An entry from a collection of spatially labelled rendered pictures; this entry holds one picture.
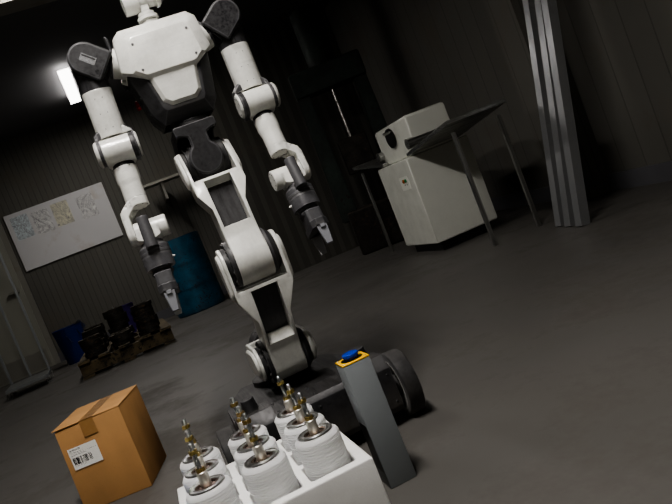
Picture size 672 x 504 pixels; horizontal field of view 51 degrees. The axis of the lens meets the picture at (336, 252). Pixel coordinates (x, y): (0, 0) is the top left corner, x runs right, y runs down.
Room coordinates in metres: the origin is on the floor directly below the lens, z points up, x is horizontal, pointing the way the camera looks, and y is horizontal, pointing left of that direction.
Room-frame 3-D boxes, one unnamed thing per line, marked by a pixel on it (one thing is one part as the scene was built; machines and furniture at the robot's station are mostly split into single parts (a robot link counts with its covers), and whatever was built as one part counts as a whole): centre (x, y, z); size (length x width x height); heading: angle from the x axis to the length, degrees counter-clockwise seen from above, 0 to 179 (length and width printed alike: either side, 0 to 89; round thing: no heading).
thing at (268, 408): (2.24, 0.28, 0.19); 0.64 x 0.52 x 0.33; 15
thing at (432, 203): (5.63, -0.90, 0.52); 2.20 x 0.55 x 1.04; 14
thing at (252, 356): (2.27, 0.28, 0.28); 0.21 x 0.20 x 0.13; 15
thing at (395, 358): (2.07, -0.04, 0.10); 0.20 x 0.05 x 0.20; 15
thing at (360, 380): (1.65, 0.06, 0.16); 0.07 x 0.07 x 0.31; 15
